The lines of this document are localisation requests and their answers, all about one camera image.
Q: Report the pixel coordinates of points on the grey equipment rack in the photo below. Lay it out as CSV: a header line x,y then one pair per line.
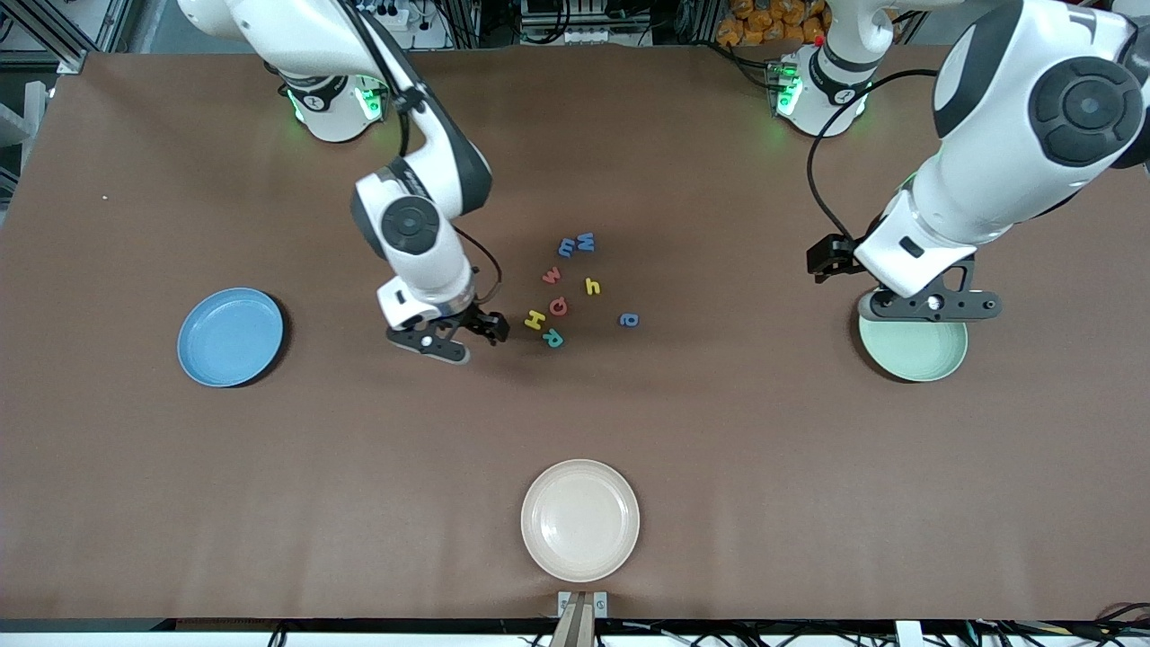
x,y
584,36

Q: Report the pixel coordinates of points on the red foam small w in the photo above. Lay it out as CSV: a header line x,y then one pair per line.
x,y
552,275

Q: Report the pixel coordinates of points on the grey metal mount bracket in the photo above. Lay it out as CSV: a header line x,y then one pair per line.
x,y
564,600

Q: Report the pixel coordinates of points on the teal foam capital R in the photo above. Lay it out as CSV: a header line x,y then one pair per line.
x,y
553,339

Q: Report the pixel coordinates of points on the cream plate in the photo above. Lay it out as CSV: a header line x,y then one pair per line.
x,y
580,521

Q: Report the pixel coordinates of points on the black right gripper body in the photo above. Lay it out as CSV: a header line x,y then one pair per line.
x,y
479,320

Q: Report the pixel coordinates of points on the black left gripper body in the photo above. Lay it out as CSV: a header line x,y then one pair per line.
x,y
834,254

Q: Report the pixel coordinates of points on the pink foam capital Q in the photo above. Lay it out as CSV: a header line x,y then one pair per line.
x,y
552,308

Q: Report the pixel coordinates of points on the aluminium frame profile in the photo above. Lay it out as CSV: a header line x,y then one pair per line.
x,y
72,61

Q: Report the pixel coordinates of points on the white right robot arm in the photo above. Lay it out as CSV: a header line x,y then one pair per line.
x,y
422,261

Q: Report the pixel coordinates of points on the blue foam small m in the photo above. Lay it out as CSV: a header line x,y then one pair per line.
x,y
568,247

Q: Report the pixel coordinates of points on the green plate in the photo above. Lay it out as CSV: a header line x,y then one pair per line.
x,y
916,352

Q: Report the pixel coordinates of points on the yellow foam capital H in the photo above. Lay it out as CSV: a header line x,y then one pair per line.
x,y
535,319

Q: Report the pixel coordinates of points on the grey table side bracket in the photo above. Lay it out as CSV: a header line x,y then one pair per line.
x,y
36,99

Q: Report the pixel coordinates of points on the blue foam capital W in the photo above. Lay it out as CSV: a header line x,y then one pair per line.
x,y
586,241

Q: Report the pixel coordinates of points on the blue plate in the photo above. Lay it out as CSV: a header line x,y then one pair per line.
x,y
230,337

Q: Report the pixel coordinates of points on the white power strip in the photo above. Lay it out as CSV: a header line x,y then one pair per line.
x,y
395,13

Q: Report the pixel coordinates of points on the orange objects pile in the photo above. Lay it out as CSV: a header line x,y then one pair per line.
x,y
764,22

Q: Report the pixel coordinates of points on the blue foam small a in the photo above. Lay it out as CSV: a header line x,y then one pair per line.
x,y
634,319

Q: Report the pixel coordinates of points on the white tag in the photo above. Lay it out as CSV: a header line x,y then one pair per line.
x,y
908,634

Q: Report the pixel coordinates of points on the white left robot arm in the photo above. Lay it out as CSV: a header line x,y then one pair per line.
x,y
988,180

